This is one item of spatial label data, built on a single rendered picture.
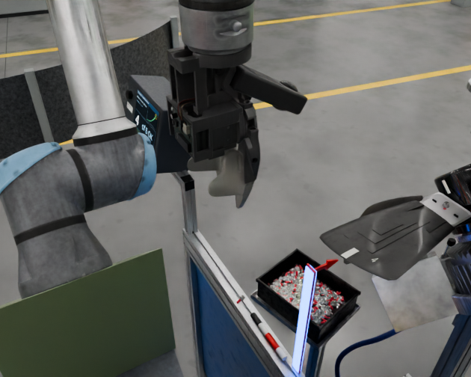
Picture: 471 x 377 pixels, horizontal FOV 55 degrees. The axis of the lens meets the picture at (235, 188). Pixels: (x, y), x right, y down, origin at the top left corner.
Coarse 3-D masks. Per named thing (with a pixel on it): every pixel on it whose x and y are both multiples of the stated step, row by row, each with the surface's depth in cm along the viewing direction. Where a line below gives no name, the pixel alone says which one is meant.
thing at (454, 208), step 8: (424, 200) 97; (432, 200) 97; (440, 200) 97; (448, 200) 97; (432, 208) 95; (440, 208) 95; (448, 208) 95; (456, 208) 95; (464, 208) 95; (448, 216) 93; (464, 216) 93; (456, 224) 91
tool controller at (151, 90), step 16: (144, 80) 131; (160, 80) 134; (128, 96) 132; (144, 96) 124; (160, 96) 123; (128, 112) 136; (144, 112) 125; (160, 112) 116; (144, 128) 126; (160, 128) 118; (160, 144) 120; (176, 144) 123; (160, 160) 123; (176, 160) 126
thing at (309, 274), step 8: (312, 272) 81; (304, 280) 84; (312, 280) 82; (304, 288) 85; (304, 296) 86; (304, 304) 87; (304, 312) 88; (304, 320) 89; (304, 328) 90; (296, 336) 95; (296, 344) 96; (296, 352) 97; (296, 360) 99; (296, 368) 100
